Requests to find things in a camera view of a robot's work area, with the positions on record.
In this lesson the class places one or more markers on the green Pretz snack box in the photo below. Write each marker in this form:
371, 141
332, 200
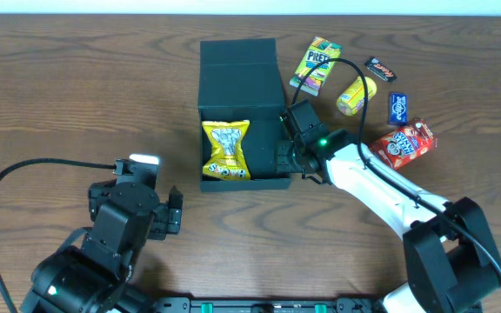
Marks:
307, 72

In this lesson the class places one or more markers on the black box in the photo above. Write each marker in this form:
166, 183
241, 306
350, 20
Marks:
240, 80

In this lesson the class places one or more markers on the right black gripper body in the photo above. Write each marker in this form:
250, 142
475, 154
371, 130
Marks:
283, 156

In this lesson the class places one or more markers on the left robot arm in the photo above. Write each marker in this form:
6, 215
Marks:
91, 270

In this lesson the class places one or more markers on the yellow candy tube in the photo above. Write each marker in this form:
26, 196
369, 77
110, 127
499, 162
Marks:
351, 101

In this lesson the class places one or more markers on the yellow Hacks candy bag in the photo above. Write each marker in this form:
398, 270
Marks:
227, 161

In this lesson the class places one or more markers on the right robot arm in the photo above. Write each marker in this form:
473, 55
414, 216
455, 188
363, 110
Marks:
452, 261

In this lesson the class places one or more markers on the blue Eclipse mint pack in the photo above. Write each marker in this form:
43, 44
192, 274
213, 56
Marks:
398, 109

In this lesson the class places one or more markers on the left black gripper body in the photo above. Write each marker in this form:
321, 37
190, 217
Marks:
169, 216

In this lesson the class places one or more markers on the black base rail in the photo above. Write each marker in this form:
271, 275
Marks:
340, 305

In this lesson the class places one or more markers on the red Hello Panda box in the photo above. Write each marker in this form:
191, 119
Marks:
404, 144

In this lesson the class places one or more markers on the black Mars chocolate bar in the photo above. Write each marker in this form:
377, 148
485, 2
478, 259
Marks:
380, 70

